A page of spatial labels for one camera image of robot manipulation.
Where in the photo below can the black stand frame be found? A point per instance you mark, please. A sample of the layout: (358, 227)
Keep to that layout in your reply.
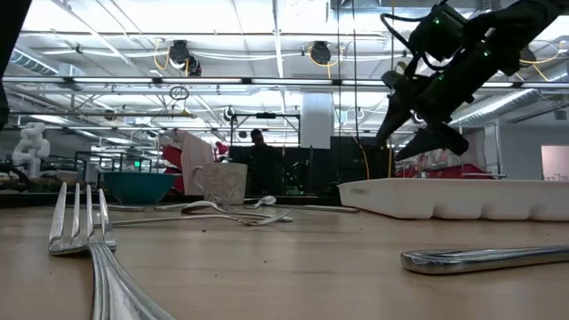
(265, 115)

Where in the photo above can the black metal table frame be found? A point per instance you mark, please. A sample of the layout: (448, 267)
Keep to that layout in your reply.
(180, 198)

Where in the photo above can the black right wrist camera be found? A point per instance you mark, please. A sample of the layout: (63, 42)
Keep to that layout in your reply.
(438, 31)

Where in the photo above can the silver air duct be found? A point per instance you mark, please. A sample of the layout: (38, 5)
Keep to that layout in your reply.
(498, 104)
(33, 62)

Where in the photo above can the metal shelf rack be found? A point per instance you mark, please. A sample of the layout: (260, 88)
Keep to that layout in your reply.
(484, 151)

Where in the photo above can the silver knife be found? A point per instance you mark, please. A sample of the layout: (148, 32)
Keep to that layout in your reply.
(126, 208)
(320, 208)
(489, 260)

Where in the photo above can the black rack with green light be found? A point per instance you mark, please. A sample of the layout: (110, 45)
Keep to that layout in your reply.
(115, 153)

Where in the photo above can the white pillar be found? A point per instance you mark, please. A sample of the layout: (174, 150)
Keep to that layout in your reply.
(318, 120)

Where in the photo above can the cutlery pair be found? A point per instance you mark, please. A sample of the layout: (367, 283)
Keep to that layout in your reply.
(171, 207)

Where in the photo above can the pale pink cloth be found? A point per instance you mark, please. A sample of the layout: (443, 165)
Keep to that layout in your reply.
(195, 151)

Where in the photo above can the red fabric object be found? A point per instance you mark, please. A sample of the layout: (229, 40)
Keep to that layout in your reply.
(171, 160)

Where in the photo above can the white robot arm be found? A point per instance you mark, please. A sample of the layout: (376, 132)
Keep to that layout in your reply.
(31, 146)

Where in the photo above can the person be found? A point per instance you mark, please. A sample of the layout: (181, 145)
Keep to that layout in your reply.
(262, 160)

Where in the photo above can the pale pink board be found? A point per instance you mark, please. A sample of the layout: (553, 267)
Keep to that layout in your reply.
(555, 162)

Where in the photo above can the white cutlery tray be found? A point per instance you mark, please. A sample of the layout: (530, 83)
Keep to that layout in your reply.
(444, 200)

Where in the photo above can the grey speckled mug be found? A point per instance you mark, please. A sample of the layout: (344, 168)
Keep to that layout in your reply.
(224, 182)

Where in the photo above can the black partition screens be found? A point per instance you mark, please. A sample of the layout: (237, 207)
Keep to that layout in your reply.
(311, 164)

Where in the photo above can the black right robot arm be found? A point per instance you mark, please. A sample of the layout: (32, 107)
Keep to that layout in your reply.
(511, 26)

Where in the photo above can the silver fork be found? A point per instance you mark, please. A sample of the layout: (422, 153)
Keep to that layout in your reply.
(178, 218)
(100, 266)
(224, 202)

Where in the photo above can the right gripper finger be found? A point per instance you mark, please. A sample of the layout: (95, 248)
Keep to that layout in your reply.
(438, 140)
(393, 117)

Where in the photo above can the teal bowl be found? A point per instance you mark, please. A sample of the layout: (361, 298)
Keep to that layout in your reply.
(138, 186)

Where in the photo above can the long ceiling light bar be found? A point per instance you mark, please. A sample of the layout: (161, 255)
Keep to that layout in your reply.
(289, 81)

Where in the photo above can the red bin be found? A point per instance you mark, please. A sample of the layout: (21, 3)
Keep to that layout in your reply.
(449, 171)

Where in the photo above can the small red object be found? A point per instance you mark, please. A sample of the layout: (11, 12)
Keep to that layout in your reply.
(221, 147)

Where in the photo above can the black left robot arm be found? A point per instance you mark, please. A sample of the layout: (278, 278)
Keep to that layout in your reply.
(11, 44)

